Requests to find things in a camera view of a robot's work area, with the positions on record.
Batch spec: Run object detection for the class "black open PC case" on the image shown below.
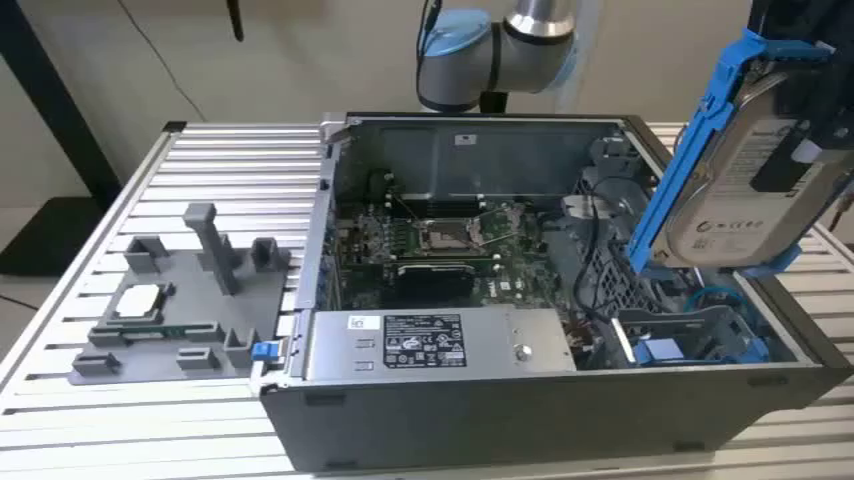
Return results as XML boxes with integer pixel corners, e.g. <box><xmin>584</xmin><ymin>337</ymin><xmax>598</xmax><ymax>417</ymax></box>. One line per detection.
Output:
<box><xmin>255</xmin><ymin>111</ymin><xmax>854</xmax><ymax>474</ymax></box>

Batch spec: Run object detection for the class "black graphics card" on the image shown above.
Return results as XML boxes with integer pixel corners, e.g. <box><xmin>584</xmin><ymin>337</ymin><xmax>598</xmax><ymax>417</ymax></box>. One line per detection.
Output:
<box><xmin>393</xmin><ymin>261</ymin><xmax>479</xmax><ymax>307</ymax></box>

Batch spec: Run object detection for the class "CPU socket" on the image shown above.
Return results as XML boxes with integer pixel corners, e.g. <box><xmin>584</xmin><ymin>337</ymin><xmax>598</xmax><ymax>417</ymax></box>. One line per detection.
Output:
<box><xmin>413</xmin><ymin>216</ymin><xmax>483</xmax><ymax>252</ymax></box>

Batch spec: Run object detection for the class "blue carrier in disk bay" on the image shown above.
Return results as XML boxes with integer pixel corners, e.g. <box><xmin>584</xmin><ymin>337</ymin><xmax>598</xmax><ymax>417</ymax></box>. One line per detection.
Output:
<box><xmin>631</xmin><ymin>323</ymin><xmax>770</xmax><ymax>365</ymax></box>

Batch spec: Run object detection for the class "metal socket cover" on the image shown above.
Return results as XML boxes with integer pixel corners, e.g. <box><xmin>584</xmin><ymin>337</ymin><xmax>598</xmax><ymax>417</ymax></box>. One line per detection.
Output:
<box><xmin>474</xmin><ymin>206</ymin><xmax>527</xmax><ymax>247</ymax></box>

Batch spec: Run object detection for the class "grey perforated drive cage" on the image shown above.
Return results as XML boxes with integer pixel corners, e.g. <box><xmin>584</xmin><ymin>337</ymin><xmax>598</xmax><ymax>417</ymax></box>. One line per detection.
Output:
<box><xmin>544</xmin><ymin>164</ymin><xmax>670</xmax><ymax>322</ymax></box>

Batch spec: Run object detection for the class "green RAM stick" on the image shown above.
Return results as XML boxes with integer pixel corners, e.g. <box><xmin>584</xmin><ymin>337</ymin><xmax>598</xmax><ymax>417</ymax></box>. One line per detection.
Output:
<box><xmin>124</xmin><ymin>324</ymin><xmax>209</xmax><ymax>339</ymax></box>

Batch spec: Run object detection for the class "thin black wall cable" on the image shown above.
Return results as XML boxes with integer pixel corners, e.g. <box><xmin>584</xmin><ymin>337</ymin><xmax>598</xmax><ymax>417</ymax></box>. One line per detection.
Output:
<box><xmin>121</xmin><ymin>0</ymin><xmax>208</xmax><ymax>123</ymax></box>

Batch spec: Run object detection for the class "long black wire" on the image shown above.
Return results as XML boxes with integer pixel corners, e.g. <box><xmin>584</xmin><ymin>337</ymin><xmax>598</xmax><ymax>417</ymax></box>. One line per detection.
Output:
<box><xmin>572</xmin><ymin>176</ymin><xmax>663</xmax><ymax>322</ymax></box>

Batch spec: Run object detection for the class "hard disk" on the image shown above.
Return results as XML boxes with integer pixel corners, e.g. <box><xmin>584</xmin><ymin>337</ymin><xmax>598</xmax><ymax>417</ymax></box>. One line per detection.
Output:
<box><xmin>628</xmin><ymin>27</ymin><xmax>843</xmax><ymax>280</ymax></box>

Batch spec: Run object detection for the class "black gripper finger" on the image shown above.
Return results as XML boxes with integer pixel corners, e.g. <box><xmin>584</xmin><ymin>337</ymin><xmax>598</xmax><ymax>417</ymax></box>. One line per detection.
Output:
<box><xmin>748</xmin><ymin>121</ymin><xmax>824</xmax><ymax>195</ymax></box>

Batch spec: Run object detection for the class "silver CPU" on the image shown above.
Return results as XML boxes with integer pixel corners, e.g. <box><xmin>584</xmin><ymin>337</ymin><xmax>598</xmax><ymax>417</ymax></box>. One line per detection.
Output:
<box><xmin>111</xmin><ymin>283</ymin><xmax>167</xmax><ymax>321</ymax></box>

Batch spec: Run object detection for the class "thin metal locking lever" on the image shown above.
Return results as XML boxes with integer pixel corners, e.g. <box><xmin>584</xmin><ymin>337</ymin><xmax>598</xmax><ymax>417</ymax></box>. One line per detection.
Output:
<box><xmin>391</xmin><ymin>192</ymin><xmax>423</xmax><ymax>222</ymax></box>

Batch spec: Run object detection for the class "green motherboard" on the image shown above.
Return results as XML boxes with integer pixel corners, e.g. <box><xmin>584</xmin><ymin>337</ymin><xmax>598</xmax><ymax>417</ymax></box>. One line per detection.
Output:
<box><xmin>324</xmin><ymin>198</ymin><xmax>576</xmax><ymax>312</ymax></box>

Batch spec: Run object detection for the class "blue disk wire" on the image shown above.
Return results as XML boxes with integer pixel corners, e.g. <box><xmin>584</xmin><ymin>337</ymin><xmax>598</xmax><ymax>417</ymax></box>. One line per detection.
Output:
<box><xmin>684</xmin><ymin>281</ymin><xmax>746</xmax><ymax>332</ymax></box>

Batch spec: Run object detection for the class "silver power supply unit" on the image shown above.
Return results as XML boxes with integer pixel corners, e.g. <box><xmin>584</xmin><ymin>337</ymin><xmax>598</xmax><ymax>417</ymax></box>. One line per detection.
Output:
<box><xmin>300</xmin><ymin>306</ymin><xmax>579</xmax><ymax>379</ymax></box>

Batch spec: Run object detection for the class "grey parts rack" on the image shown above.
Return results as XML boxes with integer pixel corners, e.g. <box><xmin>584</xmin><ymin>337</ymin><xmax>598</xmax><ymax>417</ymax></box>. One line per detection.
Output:
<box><xmin>68</xmin><ymin>201</ymin><xmax>293</xmax><ymax>387</ymax></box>

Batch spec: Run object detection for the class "black upright post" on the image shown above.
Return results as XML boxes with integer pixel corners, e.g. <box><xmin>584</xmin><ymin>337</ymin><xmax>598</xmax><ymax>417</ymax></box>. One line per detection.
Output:
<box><xmin>0</xmin><ymin>0</ymin><xmax>124</xmax><ymax>207</ymax></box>

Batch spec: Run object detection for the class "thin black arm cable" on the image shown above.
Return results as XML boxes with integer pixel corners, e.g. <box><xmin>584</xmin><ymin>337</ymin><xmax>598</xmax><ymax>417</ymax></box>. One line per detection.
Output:
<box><xmin>415</xmin><ymin>0</ymin><xmax>445</xmax><ymax>67</ymax></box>

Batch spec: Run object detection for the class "black hanging antenna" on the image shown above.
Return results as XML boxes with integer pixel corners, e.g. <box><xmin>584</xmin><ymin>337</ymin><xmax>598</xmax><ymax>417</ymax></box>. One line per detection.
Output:
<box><xmin>224</xmin><ymin>0</ymin><xmax>245</xmax><ymax>44</ymax></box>

